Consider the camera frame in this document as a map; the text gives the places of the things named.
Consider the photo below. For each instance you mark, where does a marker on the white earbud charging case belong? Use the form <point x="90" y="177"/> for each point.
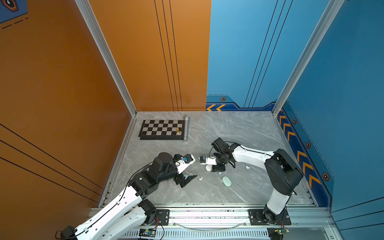
<point x="208" y="168"/>

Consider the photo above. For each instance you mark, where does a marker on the aluminium corner post left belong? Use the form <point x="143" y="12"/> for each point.
<point x="101" y="42"/>

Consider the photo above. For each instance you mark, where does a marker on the aluminium corner post right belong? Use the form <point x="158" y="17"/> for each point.
<point x="318" y="34"/>

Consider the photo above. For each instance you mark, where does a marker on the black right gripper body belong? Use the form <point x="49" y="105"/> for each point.
<point x="220" y="162"/>

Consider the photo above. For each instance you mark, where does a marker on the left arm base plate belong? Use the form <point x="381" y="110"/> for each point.
<point x="161" y="217"/>

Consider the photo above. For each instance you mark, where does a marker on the mint green charging case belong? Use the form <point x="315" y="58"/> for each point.
<point x="226" y="181"/>

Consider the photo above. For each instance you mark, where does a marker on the silver microphone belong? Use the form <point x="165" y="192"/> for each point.
<point x="186" y="127"/>

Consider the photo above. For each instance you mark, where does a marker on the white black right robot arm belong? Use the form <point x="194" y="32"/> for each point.
<point x="284" y="173"/>

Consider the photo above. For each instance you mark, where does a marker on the black white chessboard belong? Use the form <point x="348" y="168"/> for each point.
<point x="161" y="130"/>

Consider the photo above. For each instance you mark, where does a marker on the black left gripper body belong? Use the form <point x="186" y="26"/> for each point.
<point x="179" y="178"/>

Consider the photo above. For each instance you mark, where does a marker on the green circuit board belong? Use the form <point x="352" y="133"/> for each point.
<point x="147" y="234"/>

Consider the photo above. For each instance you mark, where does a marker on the aluminium corner post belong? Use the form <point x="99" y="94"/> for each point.
<point x="318" y="34"/>
<point x="101" y="42"/>

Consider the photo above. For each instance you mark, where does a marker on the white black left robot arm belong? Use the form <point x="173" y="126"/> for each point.
<point x="131" y="208"/>

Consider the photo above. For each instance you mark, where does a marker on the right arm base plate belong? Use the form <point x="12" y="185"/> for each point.
<point x="259" y="217"/>

